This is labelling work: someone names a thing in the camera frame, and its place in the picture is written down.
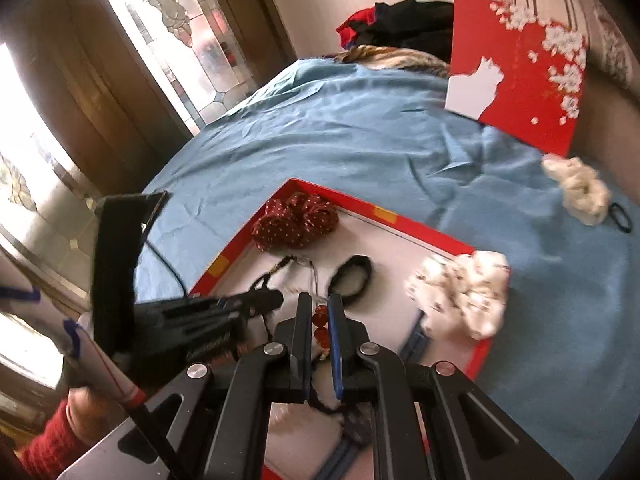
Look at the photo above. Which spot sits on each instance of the mauve sofa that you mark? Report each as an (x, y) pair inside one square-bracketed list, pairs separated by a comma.
[(610, 125)]

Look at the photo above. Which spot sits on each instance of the red gift box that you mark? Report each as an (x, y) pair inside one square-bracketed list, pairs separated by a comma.
[(385, 255)]

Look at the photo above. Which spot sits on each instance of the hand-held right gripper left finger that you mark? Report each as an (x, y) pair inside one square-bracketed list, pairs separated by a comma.
[(306, 345)]

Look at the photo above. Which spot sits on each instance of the cream dotted scrunchie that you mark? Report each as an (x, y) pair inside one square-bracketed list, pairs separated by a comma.
[(580, 190)]

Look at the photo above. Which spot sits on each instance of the wooden glass door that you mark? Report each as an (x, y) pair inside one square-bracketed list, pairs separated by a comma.
[(150, 60)]

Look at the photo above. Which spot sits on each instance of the red floral box lid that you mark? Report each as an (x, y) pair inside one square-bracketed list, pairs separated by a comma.
[(515, 90)]

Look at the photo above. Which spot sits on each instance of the blue blanket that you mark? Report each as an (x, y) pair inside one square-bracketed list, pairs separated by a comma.
[(350, 135)]

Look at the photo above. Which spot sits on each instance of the red polka dot scrunchie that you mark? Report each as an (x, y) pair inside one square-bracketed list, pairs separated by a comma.
[(295, 222)]

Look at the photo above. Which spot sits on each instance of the black clothing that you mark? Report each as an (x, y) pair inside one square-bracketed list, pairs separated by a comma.
[(415, 25)]

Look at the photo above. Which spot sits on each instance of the red cloth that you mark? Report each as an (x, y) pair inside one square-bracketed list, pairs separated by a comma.
[(356, 25)]

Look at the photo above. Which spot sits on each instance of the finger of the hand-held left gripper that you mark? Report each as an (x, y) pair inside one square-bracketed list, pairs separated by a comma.
[(210, 337), (225, 305)]

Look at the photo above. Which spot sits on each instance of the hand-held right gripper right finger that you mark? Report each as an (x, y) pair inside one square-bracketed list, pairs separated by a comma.
[(337, 350)]

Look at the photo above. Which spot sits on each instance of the white dotted scrunchie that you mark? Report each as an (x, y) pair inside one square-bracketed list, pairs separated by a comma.
[(460, 295)]

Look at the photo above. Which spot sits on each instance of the person's left forearm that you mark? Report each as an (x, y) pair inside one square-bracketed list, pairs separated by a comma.
[(45, 447)]

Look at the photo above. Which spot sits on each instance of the brown patterned cloth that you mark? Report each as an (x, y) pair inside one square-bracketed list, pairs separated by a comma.
[(400, 60)]

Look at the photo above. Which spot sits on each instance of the black scrunchie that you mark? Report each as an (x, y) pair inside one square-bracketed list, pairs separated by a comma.
[(362, 265)]

